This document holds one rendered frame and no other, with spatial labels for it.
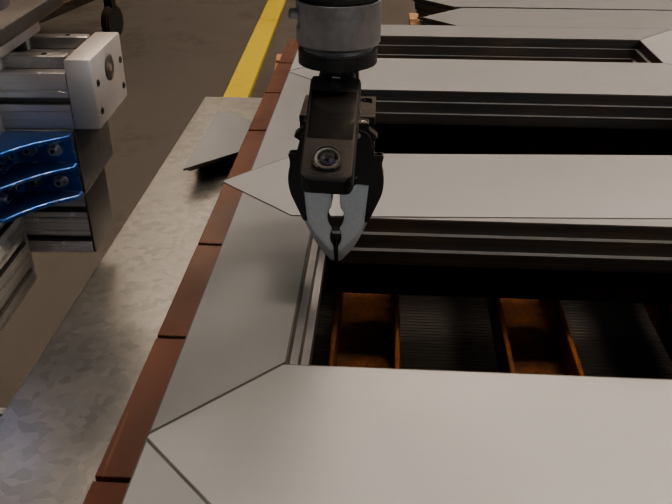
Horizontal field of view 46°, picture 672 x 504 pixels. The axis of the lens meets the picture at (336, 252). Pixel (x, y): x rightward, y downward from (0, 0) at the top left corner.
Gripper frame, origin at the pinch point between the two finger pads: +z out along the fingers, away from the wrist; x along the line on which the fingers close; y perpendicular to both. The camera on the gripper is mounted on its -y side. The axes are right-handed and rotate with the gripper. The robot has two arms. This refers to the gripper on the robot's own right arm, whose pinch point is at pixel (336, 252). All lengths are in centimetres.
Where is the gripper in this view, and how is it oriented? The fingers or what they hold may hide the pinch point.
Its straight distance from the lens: 78.8
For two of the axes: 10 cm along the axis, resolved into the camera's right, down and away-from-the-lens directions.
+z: 0.0, 8.7, 5.0
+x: -10.0, -0.3, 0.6
